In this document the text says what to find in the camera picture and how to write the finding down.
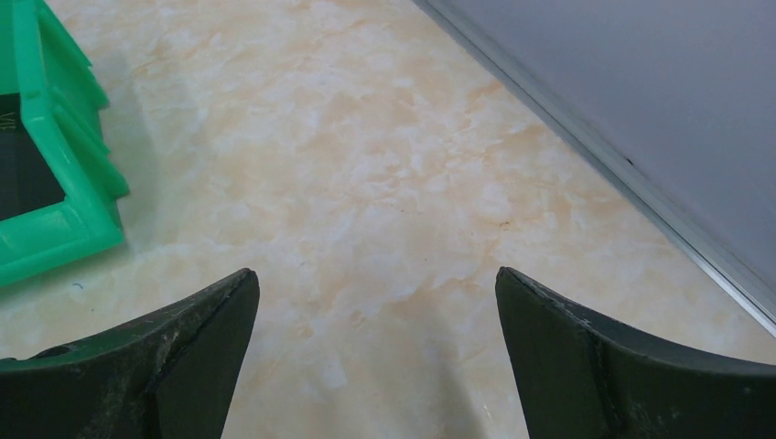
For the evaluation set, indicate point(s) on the aluminium right floor rail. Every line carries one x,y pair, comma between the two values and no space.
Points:
533,88

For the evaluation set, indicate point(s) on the right green plastic bin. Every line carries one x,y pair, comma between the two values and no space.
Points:
59,188

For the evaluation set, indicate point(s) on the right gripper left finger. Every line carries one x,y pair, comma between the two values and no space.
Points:
168,374

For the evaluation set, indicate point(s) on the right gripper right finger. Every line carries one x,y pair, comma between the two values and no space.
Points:
582,374

